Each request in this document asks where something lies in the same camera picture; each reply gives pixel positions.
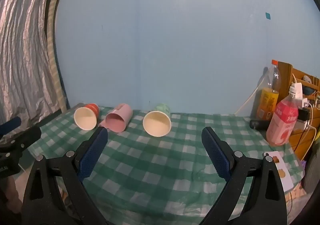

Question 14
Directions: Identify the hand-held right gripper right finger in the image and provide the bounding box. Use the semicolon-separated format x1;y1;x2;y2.
200;126;288;225

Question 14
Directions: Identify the white charger plug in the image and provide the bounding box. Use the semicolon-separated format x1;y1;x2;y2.
294;84;309;109

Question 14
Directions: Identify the white cable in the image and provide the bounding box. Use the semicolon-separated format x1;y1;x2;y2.
234;79;267;115

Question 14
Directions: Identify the green paper cup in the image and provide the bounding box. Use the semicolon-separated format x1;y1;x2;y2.
142;103;172;137

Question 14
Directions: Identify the pink drink bottle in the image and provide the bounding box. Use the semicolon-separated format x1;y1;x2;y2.
266;84;303;146

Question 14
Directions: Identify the red paper cup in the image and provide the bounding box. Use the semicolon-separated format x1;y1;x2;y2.
74;103;100;130

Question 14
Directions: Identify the dark grey bag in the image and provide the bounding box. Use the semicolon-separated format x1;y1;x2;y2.
303;149;320;192

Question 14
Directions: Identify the black power adapter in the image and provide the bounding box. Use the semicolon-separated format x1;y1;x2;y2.
297;107;311;121

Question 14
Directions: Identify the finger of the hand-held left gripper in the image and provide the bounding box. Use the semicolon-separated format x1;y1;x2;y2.
0;127;42;152
0;116;22;136

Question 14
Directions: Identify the person's left forearm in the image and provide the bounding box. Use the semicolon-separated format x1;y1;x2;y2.
0;180;23;215

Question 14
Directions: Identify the green checked tablecloth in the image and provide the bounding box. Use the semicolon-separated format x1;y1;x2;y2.
15;105;306;225

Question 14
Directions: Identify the orange drink bottle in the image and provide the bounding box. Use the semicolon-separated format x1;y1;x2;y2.
257;60;282;121

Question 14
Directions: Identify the white card with brown patches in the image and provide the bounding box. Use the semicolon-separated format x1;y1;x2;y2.
262;151;294;192

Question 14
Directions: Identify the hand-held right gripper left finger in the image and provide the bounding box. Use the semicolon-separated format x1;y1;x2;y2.
22;127;110;225

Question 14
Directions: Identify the pink plastic cup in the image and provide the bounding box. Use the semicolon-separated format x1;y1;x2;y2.
98;104;133;132

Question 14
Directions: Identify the wooden shelf unit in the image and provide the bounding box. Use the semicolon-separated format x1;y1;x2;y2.
277;61;320;161

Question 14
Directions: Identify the grey shiny curtain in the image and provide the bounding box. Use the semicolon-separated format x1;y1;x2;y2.
0;0;68;125

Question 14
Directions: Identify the black cylindrical object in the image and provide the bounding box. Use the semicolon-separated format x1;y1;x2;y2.
250;119;272;130

